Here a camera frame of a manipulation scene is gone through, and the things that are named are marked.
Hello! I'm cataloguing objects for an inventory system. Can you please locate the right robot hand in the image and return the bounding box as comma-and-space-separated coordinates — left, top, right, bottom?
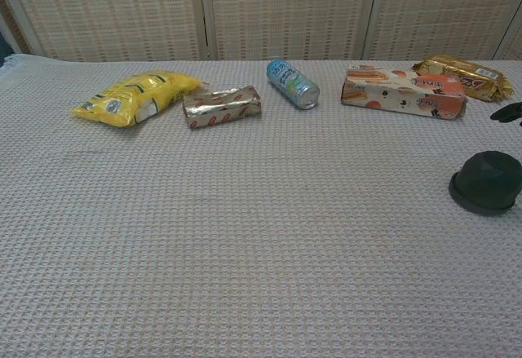
490, 102, 522, 125

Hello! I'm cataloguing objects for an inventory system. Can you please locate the black dice cup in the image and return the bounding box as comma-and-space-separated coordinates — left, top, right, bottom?
455, 150, 522, 208

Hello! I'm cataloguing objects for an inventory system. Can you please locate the dark green round tray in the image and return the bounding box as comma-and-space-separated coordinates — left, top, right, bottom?
448, 172, 521, 215

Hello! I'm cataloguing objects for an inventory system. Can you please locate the gold foil biscuit pack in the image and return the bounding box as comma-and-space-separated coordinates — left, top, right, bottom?
411, 55, 515, 102

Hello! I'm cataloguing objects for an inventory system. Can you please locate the orange and white biscuit box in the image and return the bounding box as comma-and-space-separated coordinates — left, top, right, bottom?
340, 64, 468, 122

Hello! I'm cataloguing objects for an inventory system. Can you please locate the woven folding screen panel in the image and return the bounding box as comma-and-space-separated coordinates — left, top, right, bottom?
7, 0, 205, 62
203, 0, 378, 61
366, 0, 522, 61

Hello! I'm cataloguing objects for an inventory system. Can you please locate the blue drink can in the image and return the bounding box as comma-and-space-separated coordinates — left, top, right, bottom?
266, 59, 320, 110

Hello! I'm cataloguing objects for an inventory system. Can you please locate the silver foil snack pack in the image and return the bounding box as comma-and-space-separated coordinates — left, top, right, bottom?
182, 85, 263, 130

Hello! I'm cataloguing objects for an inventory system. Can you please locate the beige waffle-weave tablecloth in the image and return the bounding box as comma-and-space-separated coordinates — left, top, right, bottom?
0, 52, 522, 358

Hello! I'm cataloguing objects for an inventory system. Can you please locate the yellow snack bag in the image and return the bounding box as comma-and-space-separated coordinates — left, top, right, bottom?
71, 70, 203, 129

